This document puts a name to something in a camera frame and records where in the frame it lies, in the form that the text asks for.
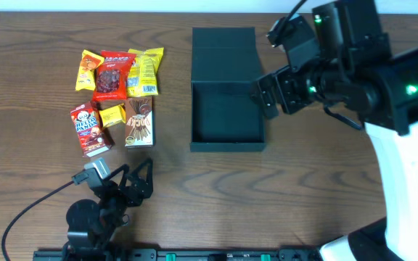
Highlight large yellow snack bag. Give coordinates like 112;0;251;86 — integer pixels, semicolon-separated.
126;47;164;97

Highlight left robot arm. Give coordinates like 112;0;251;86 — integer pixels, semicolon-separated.
62;158;153;260

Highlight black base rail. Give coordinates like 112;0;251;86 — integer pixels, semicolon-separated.
32;248;322;261

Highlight black gift box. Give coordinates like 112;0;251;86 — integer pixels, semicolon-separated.
190;28;266;152

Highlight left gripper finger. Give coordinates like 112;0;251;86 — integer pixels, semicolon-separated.
127;157;153;185
107;164;129;187

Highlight red Hacks candy bag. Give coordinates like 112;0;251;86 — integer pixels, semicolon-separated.
92;50;136;102

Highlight brown Pocky box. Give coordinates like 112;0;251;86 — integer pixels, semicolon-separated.
125;96;155;148

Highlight red Hello Panda box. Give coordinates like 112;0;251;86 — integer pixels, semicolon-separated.
70;101;112;157

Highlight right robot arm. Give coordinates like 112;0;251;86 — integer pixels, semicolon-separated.
251;1;418;260

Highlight small yellow candy packet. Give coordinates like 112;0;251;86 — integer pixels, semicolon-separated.
99;104;126;128

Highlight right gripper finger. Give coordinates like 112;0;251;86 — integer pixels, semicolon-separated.
257;72;277;87
250;81;279;120

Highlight yellow orange snack packet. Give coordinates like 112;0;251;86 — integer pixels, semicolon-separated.
75;49;105;91

